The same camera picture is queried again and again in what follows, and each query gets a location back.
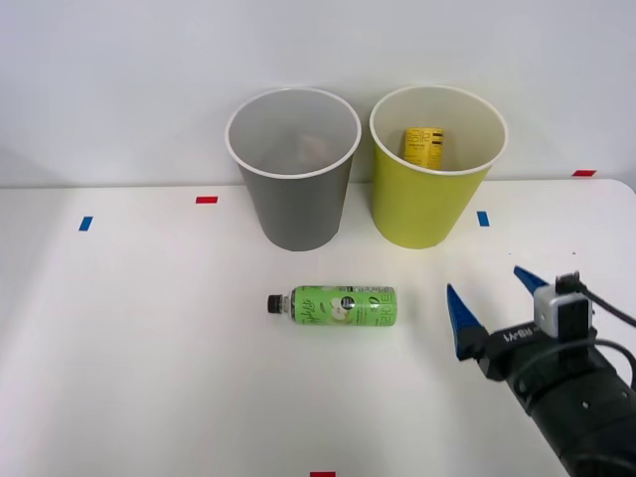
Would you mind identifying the yellow-green plastic waste bin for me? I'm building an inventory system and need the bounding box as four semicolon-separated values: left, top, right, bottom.
368;83;510;250

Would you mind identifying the green label plastic bottle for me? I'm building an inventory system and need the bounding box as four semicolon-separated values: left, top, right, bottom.
266;284;398;329

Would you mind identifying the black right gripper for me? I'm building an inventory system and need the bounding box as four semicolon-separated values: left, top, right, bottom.
447;265;606;404

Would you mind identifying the grey plastic waste bin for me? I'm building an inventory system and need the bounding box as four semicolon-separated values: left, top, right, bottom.
225;86;363;253

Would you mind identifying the yellow label plastic bottle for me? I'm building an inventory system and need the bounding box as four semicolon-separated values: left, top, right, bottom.
402;126;445;172

